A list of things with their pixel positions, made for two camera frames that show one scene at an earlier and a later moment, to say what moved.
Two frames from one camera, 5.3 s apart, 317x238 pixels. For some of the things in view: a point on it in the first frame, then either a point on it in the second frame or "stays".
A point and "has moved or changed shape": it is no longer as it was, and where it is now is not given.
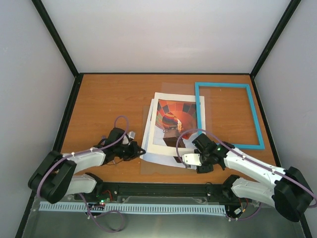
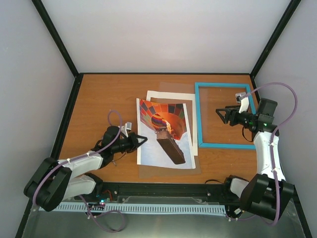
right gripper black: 205,169 -> 229,112
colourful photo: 173,118 has moved or changed shape
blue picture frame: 198,85 stays
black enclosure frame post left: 46,18 stays
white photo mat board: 160,149 has moved or changed shape
